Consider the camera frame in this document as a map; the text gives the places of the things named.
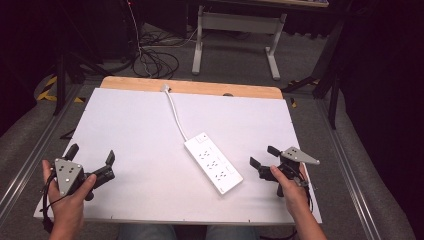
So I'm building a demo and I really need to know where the black metal stand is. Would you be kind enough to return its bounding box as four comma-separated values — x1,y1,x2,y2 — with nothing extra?
53,33,112,116
280,19,346,130

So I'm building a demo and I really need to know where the bundle of black floor cables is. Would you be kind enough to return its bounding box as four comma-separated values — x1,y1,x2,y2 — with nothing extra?
132,29,181,80

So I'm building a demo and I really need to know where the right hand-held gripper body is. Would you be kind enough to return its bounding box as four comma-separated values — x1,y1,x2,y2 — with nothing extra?
257,146,321,198

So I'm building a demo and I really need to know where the person's left hand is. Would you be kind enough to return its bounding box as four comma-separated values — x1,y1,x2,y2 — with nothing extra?
41,159,98,232

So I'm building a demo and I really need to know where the grey metal desk frame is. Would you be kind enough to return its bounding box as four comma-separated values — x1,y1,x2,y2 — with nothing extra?
191,4,288,82

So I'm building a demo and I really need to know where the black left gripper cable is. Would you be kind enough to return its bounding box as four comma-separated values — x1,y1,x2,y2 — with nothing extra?
39,168,68,234

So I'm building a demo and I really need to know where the white power strip cable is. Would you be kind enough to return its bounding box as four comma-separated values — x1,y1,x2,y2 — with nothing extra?
164,89,190,142

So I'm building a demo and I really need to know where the white table cover board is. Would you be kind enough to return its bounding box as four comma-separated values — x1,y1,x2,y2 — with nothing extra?
33,87,324,226

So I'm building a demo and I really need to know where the person's right hand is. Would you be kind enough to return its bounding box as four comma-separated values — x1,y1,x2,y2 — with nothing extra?
269,162,310,218

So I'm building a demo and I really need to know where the yellow black floor tape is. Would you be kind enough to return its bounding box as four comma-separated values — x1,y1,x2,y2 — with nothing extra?
35,75,86,104

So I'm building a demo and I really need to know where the metal floor rail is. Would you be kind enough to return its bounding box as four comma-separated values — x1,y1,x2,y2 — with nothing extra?
0,84,84,218
316,98,383,240

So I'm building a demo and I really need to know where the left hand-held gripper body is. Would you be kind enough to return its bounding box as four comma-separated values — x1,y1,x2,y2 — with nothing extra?
54,157,116,202

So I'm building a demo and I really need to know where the white power strip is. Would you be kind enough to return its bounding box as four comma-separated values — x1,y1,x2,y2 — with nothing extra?
183,131,245,196

